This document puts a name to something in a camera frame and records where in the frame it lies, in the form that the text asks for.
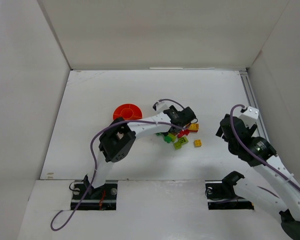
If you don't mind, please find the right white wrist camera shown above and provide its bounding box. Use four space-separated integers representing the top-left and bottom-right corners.
239 106 259 128

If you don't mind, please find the lime curved lego brick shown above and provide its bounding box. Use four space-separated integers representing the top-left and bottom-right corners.
178 136 189 146

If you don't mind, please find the red lego pieces cluster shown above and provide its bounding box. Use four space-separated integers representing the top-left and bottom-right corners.
177 129 190 138

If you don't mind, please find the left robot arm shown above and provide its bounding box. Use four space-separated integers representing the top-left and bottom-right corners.
83 105 197 196

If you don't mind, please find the yellow small lego brick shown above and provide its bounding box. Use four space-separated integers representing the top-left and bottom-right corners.
193 139 202 148

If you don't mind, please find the lime long lego brick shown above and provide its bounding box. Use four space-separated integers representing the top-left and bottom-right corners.
167 133 177 142

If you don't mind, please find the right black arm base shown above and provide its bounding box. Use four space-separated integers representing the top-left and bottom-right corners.
205 171 255 210

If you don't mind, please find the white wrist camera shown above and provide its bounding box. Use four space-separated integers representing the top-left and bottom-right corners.
239 106 259 128
152 101 169 113

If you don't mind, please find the brown lego brick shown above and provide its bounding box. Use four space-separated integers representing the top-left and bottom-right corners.
168 124 185 134

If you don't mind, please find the orange round divided container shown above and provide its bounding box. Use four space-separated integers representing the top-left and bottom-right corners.
112 103 143 120

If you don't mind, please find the green rounded lego brick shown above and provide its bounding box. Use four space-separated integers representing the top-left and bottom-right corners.
163 135 173 144

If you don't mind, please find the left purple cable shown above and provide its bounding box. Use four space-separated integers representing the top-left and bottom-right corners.
50 98 186 231

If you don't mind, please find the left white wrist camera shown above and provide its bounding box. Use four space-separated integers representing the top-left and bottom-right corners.
152 101 169 113

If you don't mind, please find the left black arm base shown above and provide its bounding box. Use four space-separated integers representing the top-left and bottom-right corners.
69 180 118 211

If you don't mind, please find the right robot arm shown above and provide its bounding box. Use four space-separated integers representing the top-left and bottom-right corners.
216 114 300 240

